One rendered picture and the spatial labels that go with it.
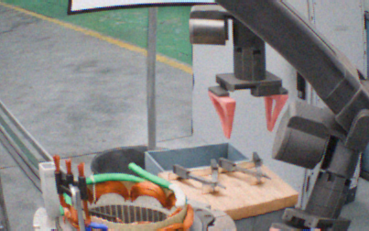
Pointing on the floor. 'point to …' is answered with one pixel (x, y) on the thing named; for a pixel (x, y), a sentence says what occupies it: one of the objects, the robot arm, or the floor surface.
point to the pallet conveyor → (21, 155)
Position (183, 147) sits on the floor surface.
